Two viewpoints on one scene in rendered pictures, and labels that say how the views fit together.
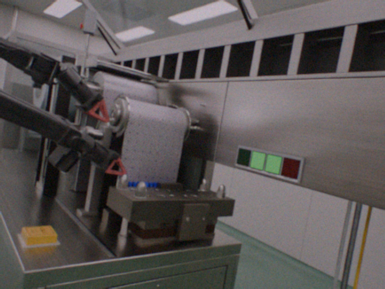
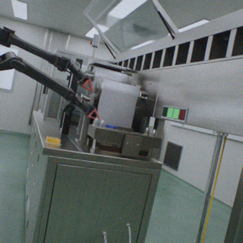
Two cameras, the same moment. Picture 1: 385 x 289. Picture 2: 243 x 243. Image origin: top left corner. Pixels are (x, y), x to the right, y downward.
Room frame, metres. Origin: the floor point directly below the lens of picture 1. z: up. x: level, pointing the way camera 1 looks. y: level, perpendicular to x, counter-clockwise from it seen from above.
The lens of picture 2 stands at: (-0.46, -0.42, 1.15)
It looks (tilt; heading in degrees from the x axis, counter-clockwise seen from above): 3 degrees down; 18
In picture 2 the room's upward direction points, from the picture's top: 12 degrees clockwise
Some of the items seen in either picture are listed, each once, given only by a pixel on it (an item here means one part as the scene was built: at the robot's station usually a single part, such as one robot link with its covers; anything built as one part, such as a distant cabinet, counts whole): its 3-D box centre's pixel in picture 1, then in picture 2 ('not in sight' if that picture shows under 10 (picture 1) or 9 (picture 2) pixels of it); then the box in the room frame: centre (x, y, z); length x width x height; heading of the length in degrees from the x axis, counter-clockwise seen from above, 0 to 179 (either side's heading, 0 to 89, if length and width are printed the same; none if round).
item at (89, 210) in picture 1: (94, 170); (84, 117); (1.07, 0.32, 1.05); 0.06 x 0.05 x 0.31; 128
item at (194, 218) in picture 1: (193, 221); (131, 145); (0.96, -0.04, 0.96); 0.10 x 0.03 x 0.11; 128
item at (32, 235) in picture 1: (39, 235); (53, 140); (0.79, 0.35, 0.91); 0.07 x 0.07 x 0.02; 38
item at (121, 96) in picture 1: (118, 116); (98, 88); (1.07, 0.27, 1.25); 0.15 x 0.01 x 0.15; 38
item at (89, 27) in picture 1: (88, 22); (95, 40); (1.52, 0.59, 1.66); 0.07 x 0.07 x 0.10; 18
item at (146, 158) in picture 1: (151, 161); (115, 114); (1.09, 0.14, 1.11); 0.23 x 0.01 x 0.18; 128
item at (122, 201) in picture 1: (175, 202); (124, 136); (1.02, 0.03, 1.00); 0.40 x 0.16 x 0.06; 128
